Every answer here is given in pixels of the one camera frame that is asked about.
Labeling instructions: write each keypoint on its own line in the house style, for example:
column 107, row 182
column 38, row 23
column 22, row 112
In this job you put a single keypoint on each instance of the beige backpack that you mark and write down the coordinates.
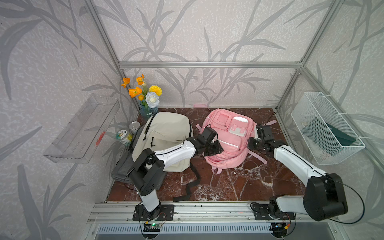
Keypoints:
column 162, row 131

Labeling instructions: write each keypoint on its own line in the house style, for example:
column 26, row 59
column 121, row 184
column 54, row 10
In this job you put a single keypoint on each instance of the grey backpack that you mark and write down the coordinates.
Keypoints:
column 126, row 161

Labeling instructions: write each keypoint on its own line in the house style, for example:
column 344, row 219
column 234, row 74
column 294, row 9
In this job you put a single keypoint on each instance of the sunflower label plastic can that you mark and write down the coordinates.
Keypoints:
column 124, row 137

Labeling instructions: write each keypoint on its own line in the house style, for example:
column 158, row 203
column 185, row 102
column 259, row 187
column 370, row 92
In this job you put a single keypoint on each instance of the pink backpack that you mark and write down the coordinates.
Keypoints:
column 234, row 131

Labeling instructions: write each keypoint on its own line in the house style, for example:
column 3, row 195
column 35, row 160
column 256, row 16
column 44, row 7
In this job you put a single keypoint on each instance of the blue glass vase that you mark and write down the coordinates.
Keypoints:
column 147, row 112

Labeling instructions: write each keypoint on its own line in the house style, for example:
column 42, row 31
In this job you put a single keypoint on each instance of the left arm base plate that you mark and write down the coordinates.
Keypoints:
column 165, row 212

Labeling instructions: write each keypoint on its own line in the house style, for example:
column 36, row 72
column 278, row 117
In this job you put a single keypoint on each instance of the red marker on shelf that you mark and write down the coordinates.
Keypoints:
column 100, row 139

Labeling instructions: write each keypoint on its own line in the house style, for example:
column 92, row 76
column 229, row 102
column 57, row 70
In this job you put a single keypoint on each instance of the white wire mesh basket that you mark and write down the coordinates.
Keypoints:
column 316, row 104

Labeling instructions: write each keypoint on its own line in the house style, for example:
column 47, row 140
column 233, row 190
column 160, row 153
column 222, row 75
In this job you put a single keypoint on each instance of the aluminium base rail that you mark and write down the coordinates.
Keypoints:
column 186, row 212

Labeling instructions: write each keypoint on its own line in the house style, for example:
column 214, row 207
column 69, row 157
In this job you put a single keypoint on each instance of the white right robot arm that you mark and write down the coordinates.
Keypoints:
column 324, row 196

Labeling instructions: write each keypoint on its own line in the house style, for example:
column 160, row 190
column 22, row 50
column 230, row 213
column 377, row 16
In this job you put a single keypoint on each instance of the green box in basket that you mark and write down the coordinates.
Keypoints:
column 325, row 138

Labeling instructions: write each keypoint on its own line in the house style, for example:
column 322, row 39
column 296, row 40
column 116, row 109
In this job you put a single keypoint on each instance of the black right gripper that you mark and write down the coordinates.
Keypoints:
column 250, row 143

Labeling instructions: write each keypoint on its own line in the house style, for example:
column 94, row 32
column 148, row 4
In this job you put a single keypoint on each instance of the artificial flower bouquet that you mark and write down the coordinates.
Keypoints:
column 149, row 96

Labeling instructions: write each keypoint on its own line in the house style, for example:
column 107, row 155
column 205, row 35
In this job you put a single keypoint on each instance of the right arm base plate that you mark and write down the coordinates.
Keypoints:
column 261, row 211

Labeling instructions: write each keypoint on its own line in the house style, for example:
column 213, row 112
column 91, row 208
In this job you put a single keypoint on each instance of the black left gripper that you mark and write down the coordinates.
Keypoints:
column 217, row 150

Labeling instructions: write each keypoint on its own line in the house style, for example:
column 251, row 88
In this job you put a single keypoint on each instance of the clear acrylic wall shelf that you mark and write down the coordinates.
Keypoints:
column 76, row 143

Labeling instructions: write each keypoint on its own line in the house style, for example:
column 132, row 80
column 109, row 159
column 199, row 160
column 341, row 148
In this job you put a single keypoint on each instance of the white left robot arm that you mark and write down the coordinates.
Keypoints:
column 148, row 168

